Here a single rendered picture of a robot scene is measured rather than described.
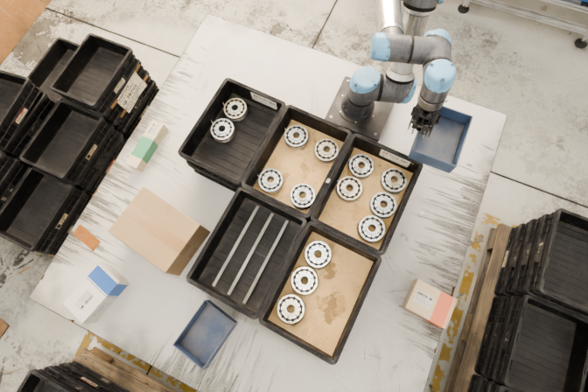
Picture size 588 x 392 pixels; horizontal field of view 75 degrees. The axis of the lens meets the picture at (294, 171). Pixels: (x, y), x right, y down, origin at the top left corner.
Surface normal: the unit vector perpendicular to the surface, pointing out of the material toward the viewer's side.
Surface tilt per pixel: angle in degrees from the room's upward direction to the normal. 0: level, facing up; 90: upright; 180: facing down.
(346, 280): 0
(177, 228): 0
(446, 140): 1
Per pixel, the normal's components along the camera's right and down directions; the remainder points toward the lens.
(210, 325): -0.05, -0.33
